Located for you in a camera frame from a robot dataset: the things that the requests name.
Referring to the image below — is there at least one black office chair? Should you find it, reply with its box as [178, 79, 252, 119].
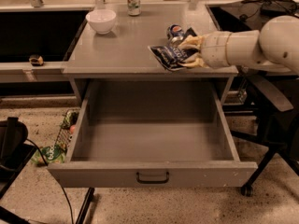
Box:
[223, 72, 299, 197]

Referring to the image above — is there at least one black power adapter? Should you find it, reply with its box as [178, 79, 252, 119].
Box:
[261, 1, 286, 17]

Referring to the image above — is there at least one blue pepsi can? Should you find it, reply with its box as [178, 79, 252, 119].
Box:
[166, 24, 184, 46]

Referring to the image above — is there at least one wire basket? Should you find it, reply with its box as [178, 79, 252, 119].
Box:
[55, 109, 79, 152]

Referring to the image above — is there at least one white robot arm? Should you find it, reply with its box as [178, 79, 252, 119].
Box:
[178, 16, 299, 75]

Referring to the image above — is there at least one grey drawer cabinet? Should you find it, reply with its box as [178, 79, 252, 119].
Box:
[61, 2, 239, 106]

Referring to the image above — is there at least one yellow black tape measure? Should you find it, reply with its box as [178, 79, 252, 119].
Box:
[29, 55, 44, 66]

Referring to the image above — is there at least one open grey top drawer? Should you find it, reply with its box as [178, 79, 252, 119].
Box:
[49, 80, 257, 188]

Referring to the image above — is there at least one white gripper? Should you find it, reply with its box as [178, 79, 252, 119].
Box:
[178, 31, 232, 68]

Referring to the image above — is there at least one blue chip bag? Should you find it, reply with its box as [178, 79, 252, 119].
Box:
[148, 28, 201, 71]

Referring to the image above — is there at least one green snack bag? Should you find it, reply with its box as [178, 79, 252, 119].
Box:
[31, 145, 67, 165]

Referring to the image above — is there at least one white bowl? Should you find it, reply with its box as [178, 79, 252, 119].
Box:
[86, 9, 117, 35]

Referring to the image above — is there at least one black drawer handle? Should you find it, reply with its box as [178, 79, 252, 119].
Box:
[135, 172, 170, 185]

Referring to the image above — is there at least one green white soda can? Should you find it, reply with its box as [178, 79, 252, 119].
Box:
[127, 0, 141, 16]

